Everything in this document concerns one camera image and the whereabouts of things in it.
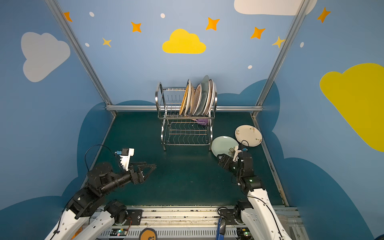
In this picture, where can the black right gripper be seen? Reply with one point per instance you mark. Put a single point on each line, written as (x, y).
(226, 159)

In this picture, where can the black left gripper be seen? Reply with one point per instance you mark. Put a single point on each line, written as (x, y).
(136, 174)

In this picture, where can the light green flower plate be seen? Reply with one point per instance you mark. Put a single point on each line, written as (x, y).
(224, 145)

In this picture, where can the white red-berry plate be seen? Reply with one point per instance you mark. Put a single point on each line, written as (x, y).
(248, 135)

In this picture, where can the orange woven plate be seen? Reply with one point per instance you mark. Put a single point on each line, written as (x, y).
(184, 102)

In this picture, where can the orange sunburst plate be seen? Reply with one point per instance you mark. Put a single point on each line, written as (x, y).
(197, 99)
(213, 98)

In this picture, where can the white cloud motif plate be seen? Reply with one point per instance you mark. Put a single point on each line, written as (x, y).
(209, 99)

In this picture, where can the plain pale green plate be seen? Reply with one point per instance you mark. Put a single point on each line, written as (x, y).
(204, 92)

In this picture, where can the green rim lettered plate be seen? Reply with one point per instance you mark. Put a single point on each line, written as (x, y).
(189, 97)

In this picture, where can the dark blue speckled plate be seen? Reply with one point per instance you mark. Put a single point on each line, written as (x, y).
(192, 100)

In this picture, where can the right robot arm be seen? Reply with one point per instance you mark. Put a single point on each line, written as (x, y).
(257, 212)

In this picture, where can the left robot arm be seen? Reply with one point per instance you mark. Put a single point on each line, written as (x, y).
(102, 180)

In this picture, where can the stainless steel dish rack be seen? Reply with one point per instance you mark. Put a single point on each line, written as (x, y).
(181, 130)

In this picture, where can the pink purple silicone spatula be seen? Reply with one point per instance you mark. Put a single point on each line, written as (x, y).
(203, 122)

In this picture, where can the round black orange logo disc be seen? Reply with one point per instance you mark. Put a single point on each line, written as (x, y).
(148, 234)

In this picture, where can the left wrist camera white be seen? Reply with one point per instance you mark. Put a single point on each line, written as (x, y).
(124, 157)

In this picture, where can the blue handled tool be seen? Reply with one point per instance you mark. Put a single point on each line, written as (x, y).
(221, 230)

